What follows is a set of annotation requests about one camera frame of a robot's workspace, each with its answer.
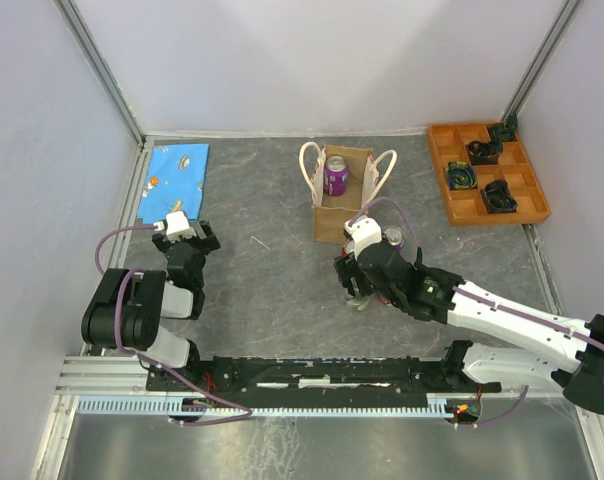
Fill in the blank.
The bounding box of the purple soda can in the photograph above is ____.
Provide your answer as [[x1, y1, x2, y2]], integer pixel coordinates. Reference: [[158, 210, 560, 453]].
[[382, 226, 405, 251], [324, 155, 349, 197]]

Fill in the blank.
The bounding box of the brown canvas bag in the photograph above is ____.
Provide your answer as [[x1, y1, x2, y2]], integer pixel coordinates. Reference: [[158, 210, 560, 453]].
[[298, 141, 398, 244]]

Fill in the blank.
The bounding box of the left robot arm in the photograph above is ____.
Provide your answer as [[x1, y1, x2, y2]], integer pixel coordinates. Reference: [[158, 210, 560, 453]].
[[81, 220, 221, 390]]

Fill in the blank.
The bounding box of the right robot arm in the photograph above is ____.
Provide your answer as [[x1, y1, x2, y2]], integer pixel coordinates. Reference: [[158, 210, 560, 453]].
[[333, 241, 604, 415]]

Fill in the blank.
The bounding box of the blue space-print cloth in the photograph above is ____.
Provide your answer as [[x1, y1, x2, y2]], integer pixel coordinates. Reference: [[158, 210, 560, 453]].
[[137, 143, 210, 224]]

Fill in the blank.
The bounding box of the blue-green rolled sock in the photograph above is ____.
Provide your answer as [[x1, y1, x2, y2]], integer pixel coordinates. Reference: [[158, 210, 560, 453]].
[[445, 161, 478, 191]]

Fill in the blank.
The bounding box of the orange compartment tray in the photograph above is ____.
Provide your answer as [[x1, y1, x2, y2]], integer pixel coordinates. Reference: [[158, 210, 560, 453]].
[[427, 123, 551, 227]]

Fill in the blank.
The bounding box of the black rolled sock lower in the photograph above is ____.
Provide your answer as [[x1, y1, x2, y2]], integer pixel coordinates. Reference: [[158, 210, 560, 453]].
[[481, 179, 518, 214]]

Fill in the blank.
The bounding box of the black rolled sock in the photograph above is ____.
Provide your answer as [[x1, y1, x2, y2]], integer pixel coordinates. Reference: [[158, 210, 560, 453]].
[[481, 179, 518, 214], [466, 140, 503, 165]]

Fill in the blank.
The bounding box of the black rolled sock upper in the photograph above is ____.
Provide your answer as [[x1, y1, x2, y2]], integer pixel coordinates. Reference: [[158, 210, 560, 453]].
[[466, 140, 503, 165]]

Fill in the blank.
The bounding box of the blue-green rolled sock corner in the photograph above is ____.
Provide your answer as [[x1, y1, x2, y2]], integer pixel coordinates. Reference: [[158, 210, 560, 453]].
[[487, 123, 517, 143]]

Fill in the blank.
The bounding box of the dark green sock outside tray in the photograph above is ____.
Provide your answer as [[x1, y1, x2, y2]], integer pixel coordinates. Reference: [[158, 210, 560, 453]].
[[504, 113, 518, 131]]

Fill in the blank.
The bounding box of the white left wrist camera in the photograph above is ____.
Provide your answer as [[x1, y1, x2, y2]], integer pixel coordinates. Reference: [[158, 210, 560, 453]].
[[153, 211, 196, 242]]

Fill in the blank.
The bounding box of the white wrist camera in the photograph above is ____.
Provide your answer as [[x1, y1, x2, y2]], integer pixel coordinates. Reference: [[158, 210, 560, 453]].
[[344, 216, 382, 257], [153, 211, 196, 242]]

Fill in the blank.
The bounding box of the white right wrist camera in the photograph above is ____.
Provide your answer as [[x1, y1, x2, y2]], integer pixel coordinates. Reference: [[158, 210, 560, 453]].
[[344, 216, 382, 257]]

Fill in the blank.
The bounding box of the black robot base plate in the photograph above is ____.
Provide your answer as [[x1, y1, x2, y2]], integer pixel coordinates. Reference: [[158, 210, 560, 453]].
[[145, 355, 503, 407]]

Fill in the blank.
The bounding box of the aluminium frame rail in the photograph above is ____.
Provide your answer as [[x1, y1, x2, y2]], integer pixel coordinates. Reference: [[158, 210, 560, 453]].
[[55, 354, 604, 398]]

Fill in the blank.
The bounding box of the blue slotted cable duct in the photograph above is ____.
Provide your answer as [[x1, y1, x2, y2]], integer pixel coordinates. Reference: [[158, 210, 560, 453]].
[[76, 395, 453, 419]]

